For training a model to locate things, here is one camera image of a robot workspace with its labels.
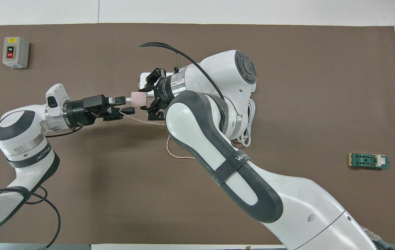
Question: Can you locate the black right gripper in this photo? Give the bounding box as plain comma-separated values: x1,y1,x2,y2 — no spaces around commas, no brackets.
120,67,177,121

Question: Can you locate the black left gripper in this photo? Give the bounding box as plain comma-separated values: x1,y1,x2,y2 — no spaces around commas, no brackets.
63,94,127,127

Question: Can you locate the pink charger plug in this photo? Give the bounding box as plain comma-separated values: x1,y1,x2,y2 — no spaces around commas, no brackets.
126,91,148,107

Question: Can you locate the pink charging cable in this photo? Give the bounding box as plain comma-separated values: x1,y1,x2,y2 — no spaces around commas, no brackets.
120,110,198,160

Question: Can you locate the white power strip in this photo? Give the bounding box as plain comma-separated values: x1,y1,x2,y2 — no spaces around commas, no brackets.
138,72,156,92

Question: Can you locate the brown table mat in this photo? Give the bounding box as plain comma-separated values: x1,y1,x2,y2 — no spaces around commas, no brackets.
0,23,395,245

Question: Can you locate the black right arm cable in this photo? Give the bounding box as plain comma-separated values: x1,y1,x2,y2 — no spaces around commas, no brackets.
139,41,226,102

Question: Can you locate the grey push-button switch box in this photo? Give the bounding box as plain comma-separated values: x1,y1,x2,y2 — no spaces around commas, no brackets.
2,36,30,69

